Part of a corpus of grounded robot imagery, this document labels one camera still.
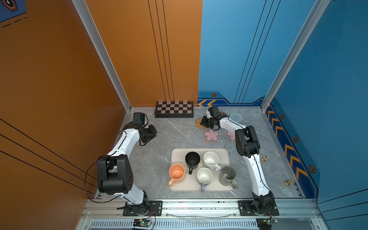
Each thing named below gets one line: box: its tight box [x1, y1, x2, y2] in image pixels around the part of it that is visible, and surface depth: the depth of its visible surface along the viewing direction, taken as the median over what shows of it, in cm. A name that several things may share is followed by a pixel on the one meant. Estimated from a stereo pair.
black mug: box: [184, 151, 201, 175], surface depth 84 cm
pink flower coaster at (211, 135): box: [201, 129, 223, 144], surface depth 104 cm
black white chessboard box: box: [154, 101, 194, 118], surface depth 118 cm
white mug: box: [203, 151, 222, 172], surface depth 85 cm
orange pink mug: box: [168, 162, 186, 188], surface depth 81 cm
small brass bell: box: [284, 179, 292, 186], surface depth 82 cm
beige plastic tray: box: [168, 148, 234, 192], surface depth 84 cm
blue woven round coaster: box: [229, 112, 243, 124], surface depth 115 cm
